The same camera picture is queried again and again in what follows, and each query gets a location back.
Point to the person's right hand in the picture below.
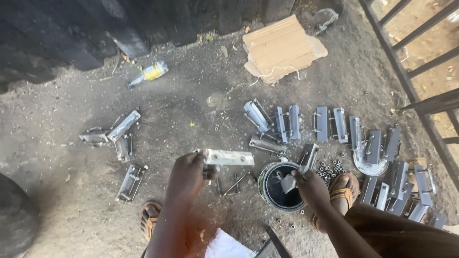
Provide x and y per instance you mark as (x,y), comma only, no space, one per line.
(315,191)

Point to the person's left hand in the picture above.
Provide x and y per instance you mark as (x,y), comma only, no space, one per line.
(184,179)

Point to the person's right fingers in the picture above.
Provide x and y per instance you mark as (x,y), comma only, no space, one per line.
(300,175)

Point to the grey paint brush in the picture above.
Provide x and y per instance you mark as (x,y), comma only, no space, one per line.
(288,183)

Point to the unpainted metal bracket plate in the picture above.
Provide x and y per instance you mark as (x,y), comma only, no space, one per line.
(229,157)

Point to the pile of metal nuts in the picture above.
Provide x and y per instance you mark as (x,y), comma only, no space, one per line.
(330,170)

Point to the black paint can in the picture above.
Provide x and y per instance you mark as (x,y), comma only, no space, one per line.
(276,199)

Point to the person's right sandalled foot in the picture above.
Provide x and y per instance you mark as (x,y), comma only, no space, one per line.
(342,193)

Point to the person's sandalled foot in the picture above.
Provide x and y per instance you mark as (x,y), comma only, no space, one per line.
(150,220)
(342,193)

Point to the round metal lid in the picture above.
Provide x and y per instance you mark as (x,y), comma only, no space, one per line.
(371,168)

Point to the row of grey metal brackets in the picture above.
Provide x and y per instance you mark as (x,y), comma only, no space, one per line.
(373,147)

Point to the white cloth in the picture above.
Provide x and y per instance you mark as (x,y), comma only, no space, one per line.
(226,247)

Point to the small brown carton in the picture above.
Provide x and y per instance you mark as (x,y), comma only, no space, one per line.
(412,168)

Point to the person's brown shorts leg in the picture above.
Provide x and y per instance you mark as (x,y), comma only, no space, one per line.
(405,233)

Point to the flat brown cardboard piece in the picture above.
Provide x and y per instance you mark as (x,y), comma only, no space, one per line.
(279,48)

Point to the black metal gate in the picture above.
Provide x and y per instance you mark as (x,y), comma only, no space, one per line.
(405,77)

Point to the person's left sandalled foot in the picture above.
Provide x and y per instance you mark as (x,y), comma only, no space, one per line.
(150,220)

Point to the grey stone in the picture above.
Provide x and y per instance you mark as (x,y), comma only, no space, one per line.
(326,18)

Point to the plastic bottle with yellow label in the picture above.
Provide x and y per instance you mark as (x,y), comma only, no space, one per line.
(152,72)

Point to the dark round object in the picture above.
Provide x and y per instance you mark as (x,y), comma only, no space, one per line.
(16,218)

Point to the black metal frame piece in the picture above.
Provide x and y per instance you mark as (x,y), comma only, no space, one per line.
(274,245)

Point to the painted grey metal bracket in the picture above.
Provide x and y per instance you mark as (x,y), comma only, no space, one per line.
(123,125)
(129,183)
(94,137)
(124,147)

